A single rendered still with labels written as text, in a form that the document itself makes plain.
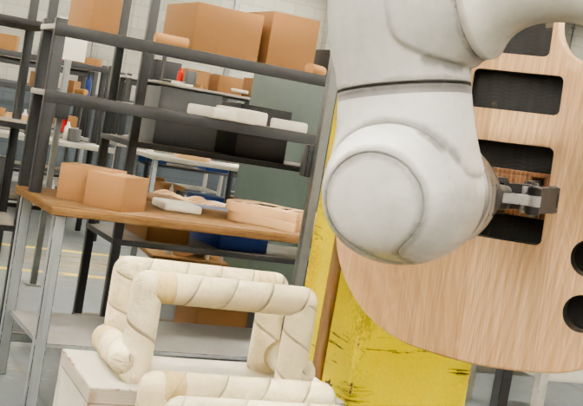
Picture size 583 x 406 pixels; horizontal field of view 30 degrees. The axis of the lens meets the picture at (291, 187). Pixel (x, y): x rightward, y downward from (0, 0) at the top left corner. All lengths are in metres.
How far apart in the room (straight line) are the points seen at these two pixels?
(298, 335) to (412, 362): 1.06
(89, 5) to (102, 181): 0.86
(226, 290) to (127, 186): 3.64
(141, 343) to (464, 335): 0.33
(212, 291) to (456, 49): 0.42
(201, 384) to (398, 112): 0.37
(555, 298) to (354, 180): 0.44
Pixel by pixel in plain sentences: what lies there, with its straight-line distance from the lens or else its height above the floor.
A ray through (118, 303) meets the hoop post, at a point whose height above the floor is 1.16.
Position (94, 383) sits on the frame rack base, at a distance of 1.07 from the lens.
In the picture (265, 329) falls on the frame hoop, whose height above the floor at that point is 1.15.
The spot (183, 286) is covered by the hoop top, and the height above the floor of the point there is 1.20.
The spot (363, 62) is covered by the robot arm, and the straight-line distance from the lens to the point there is 0.79.
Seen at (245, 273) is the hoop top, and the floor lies 1.21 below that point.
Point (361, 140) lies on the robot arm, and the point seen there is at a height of 1.37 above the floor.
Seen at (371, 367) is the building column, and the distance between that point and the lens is 2.13.
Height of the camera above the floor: 1.37
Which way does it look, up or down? 3 degrees down
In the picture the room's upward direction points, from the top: 10 degrees clockwise
